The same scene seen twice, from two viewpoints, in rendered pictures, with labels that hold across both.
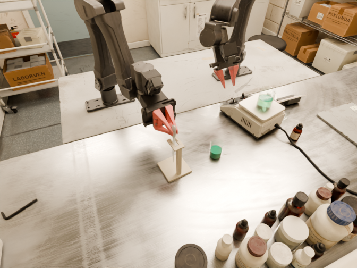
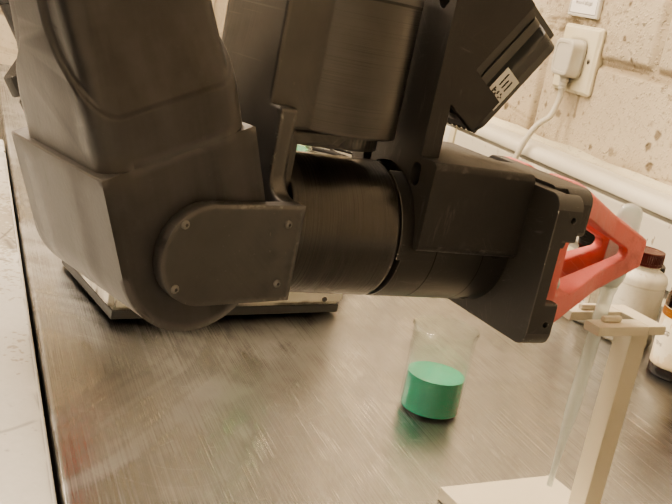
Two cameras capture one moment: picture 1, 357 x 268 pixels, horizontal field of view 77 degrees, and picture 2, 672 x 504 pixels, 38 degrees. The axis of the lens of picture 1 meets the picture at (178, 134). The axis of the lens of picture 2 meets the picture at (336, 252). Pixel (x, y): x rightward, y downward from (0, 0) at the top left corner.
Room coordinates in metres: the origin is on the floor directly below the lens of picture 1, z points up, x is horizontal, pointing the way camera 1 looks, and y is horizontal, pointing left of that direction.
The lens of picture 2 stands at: (0.56, 0.48, 1.16)
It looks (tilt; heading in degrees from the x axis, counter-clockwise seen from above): 15 degrees down; 270
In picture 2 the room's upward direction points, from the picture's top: 11 degrees clockwise
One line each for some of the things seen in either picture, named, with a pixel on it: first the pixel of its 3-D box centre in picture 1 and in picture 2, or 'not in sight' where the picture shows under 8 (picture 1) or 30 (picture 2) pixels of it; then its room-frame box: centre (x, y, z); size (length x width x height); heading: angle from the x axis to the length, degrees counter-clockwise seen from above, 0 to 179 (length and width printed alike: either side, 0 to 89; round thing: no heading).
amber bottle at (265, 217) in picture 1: (270, 217); not in sight; (0.25, -0.23, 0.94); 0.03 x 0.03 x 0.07
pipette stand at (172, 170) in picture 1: (173, 155); (567, 424); (0.43, 0.01, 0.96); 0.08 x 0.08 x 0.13; 30
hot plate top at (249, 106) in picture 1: (261, 106); not in sight; (0.64, -0.29, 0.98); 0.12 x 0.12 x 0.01; 34
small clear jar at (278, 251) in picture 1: (277, 257); not in sight; (0.16, -0.22, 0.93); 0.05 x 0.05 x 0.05
